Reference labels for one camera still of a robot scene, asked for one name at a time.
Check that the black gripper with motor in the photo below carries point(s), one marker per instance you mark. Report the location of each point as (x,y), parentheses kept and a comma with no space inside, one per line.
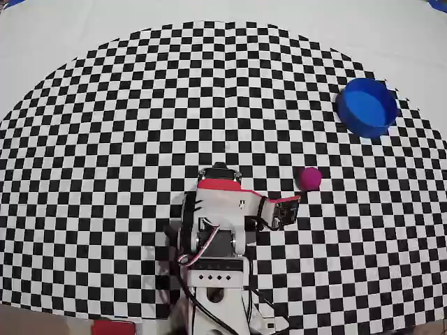
(221,174)

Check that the pink ball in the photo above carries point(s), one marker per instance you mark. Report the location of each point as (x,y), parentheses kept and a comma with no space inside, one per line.
(310,178)

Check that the black white checkerboard mat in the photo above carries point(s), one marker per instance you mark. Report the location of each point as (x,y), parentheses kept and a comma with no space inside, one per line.
(104,139)

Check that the blue round box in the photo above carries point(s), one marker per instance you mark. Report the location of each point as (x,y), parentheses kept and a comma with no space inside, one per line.
(366,104)

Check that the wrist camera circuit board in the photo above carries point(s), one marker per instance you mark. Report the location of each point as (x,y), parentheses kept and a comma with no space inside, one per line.
(286,213)

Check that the blue tape piece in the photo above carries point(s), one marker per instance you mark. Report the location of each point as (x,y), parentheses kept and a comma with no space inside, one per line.
(14,3)
(440,4)

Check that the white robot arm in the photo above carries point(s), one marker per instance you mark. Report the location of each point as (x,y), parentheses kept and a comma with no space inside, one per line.
(216,279)

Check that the white and red camera mount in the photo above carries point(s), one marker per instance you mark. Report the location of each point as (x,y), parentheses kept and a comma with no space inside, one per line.
(227,185)

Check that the red flat object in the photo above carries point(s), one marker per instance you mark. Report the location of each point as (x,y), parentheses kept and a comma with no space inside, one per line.
(113,328)

